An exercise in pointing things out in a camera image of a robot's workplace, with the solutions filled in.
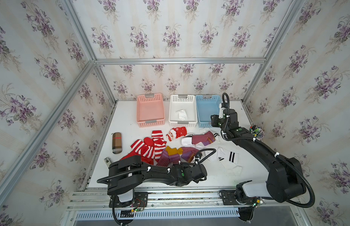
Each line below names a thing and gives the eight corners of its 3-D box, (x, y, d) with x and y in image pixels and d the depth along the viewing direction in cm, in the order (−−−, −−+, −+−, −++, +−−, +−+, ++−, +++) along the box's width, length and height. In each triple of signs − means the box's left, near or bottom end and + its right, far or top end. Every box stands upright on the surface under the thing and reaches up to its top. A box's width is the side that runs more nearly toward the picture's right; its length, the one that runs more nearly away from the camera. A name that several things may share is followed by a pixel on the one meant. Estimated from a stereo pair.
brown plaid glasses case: (113, 154, 91) (111, 152, 88) (114, 135, 100) (112, 132, 97) (122, 153, 92) (120, 150, 89) (122, 134, 101) (120, 131, 98)
